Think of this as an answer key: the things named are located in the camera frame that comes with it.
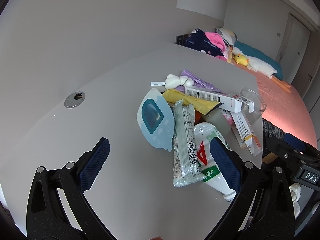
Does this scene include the yellow wrapper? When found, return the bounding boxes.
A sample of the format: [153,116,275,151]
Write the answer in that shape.
[162,89,222,115]

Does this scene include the pink bed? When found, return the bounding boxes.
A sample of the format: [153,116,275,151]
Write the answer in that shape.
[232,60,317,147]

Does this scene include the grey snack wrapper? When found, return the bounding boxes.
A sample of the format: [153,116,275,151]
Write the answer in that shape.
[171,100,206,187]

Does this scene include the white green plastic bottle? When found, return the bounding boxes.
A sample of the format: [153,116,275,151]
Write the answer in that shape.
[194,122,236,202]

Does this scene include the yellow duck plush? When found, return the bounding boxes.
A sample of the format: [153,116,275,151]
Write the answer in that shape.
[234,54,249,67]

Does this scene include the small white stick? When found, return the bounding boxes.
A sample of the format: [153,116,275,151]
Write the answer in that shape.
[150,81,166,87]

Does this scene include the checkered pillow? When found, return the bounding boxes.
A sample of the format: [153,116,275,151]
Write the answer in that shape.
[215,28,238,47]

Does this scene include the long white toothpaste box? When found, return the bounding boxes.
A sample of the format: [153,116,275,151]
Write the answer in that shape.
[185,87,246,113]

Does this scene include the purple plastic bag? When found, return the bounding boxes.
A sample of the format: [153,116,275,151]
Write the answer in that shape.
[181,69,223,93]

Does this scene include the clear plastic cup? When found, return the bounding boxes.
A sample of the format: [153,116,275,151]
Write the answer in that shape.
[240,88,267,125]

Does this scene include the white orange medicine box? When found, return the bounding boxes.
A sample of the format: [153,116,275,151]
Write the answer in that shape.
[231,112,262,157]

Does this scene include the white gloved hand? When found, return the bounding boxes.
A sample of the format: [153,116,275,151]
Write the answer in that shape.
[289,183,301,218]

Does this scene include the blue white paper card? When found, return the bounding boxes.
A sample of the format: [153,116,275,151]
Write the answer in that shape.
[137,88,175,152]

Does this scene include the pink garment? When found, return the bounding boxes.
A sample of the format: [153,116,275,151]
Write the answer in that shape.
[205,32,228,62]

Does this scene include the teal pillow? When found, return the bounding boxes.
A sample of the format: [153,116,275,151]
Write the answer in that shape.
[234,41,283,80]

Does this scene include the black device by wall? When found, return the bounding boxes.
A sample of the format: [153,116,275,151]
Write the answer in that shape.
[175,34,189,46]

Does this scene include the navy patterned blanket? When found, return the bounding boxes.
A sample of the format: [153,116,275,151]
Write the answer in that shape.
[183,29,221,57]

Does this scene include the silver desk grommet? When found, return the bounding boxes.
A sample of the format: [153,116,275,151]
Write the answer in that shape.
[64,92,86,109]

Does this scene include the white desk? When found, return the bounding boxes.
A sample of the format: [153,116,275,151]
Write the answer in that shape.
[1,44,258,239]

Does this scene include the white goose plush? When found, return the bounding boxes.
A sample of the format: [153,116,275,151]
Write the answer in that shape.
[232,47,291,93]

